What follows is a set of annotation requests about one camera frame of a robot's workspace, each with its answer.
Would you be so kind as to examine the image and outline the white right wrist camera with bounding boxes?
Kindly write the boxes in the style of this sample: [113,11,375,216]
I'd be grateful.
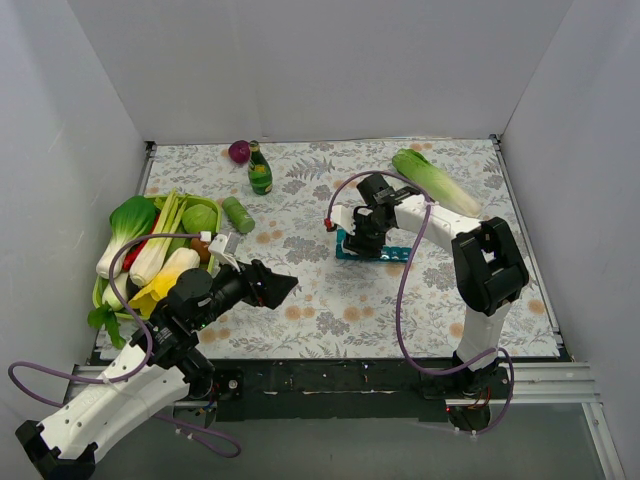
[324,204,355,235]

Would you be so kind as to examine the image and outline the yellow white cabbage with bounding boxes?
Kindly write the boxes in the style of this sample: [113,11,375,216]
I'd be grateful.
[129,247,200,318]

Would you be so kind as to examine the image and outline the small bok choy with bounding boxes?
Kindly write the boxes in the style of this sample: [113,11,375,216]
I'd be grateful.
[102,272,129,312]

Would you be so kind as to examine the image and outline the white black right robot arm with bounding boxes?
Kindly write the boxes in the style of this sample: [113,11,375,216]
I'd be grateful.
[324,171,529,398]

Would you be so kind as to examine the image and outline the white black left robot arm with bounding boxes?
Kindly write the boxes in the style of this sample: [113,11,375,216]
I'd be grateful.
[16,260,298,479]

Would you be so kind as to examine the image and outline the napa cabbage on table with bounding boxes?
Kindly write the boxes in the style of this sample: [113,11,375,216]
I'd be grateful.
[392,149,481,218]

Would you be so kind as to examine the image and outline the floral patterned table mat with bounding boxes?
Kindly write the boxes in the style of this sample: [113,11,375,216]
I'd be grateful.
[95,139,561,360]

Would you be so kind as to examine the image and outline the green plastic tray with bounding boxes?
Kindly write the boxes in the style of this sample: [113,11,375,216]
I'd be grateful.
[94,191,220,319]

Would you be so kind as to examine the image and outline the purple onion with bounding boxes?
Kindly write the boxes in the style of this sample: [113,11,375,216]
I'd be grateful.
[228,140,251,165]

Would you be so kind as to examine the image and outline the teal weekly pill organizer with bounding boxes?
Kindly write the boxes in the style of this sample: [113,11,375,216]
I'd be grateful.
[336,228,411,263]

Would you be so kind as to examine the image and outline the green glass bottle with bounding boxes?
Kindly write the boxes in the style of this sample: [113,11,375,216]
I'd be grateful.
[248,140,273,195]

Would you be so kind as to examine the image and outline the green cylindrical bottle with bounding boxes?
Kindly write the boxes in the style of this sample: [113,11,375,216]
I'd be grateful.
[222,196,255,234]

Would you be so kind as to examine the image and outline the brown mushroom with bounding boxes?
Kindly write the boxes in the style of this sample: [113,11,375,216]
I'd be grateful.
[190,238,211,264]

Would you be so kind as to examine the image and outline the black table front rail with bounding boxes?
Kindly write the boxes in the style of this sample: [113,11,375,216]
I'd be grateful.
[199,358,519,421]

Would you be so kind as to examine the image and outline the celery stalk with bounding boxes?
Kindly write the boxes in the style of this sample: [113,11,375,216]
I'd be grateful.
[129,189,187,287]

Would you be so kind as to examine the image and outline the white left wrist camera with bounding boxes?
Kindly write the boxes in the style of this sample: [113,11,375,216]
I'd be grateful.
[208,232,240,270]

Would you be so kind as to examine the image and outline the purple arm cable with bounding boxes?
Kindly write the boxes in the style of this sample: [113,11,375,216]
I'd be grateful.
[7,232,242,459]
[324,170,515,434]

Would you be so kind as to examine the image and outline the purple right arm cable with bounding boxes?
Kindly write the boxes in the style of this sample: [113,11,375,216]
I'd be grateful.
[324,170,515,434]

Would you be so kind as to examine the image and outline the round green cabbage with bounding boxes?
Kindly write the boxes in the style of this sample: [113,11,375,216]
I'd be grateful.
[181,204,218,234]

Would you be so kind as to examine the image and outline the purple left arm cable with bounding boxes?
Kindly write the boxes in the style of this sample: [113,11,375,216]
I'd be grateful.
[7,232,242,459]

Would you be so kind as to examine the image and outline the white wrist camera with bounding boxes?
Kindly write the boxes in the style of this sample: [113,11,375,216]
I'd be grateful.
[324,204,355,235]
[208,232,240,270]

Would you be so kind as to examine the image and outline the red chili pepper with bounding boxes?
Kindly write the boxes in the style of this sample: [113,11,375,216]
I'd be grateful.
[122,214,160,272]

